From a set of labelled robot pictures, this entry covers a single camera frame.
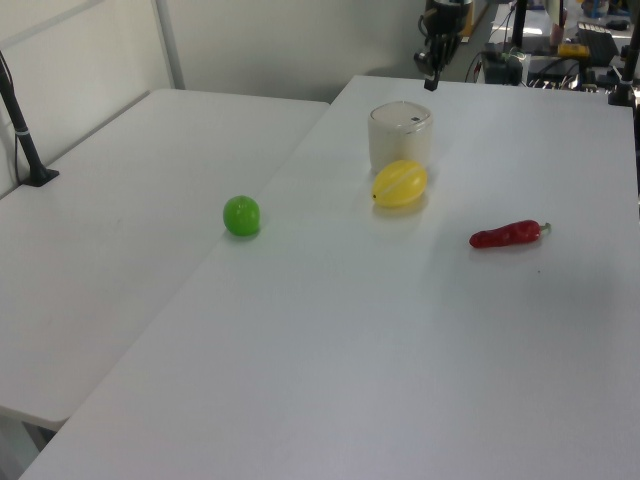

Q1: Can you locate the black electronics box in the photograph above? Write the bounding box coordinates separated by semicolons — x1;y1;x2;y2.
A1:
482;42;531;85

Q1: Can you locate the yellow toy melon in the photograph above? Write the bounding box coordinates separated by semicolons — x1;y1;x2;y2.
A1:
371;159;430;210

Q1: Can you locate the black pole with base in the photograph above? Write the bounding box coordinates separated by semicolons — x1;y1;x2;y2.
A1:
0;49;60;188

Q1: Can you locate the thin black upright pole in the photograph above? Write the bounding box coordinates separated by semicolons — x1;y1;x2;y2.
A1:
509;0;530;54

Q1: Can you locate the green toy lime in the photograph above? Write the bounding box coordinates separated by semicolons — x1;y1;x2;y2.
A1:
222;194;263;239

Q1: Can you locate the red toy chili pepper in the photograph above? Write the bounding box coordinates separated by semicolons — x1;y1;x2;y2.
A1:
468;219;553;251

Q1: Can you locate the black camera stand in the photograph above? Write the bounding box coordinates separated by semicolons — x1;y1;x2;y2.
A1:
607;27;640;107

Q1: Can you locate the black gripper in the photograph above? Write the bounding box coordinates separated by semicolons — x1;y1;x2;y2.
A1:
413;0;474;93

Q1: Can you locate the white cylindrical cup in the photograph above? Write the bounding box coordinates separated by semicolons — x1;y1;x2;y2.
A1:
367;100;435;177

